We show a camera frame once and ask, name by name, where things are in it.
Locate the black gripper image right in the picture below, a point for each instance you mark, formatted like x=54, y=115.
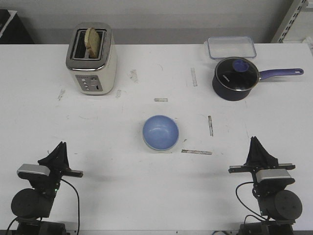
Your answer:
x=259, y=156

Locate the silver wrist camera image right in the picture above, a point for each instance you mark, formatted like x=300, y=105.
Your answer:
x=274, y=174

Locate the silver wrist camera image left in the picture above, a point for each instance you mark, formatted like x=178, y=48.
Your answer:
x=30, y=171

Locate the glass pot lid blue knob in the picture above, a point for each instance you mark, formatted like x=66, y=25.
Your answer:
x=237, y=73

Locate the cream and chrome toaster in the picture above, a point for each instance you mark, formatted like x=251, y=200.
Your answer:
x=92, y=76

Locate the green bowl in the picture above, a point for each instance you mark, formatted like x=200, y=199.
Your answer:
x=161, y=144

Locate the clear plastic food container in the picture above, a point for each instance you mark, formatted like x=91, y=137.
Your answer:
x=230, y=46

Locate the toasted bread slice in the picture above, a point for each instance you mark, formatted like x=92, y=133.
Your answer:
x=92, y=42

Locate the dark blue saucepan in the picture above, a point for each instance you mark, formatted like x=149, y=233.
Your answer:
x=230, y=95

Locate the blue bowl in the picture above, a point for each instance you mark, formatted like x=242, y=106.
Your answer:
x=160, y=127

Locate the grey metal shelf upright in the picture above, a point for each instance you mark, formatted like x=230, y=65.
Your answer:
x=297, y=25

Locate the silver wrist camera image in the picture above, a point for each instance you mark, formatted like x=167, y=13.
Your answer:
x=274, y=174
x=30, y=171

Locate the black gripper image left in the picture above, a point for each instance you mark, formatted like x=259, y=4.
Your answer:
x=57, y=163

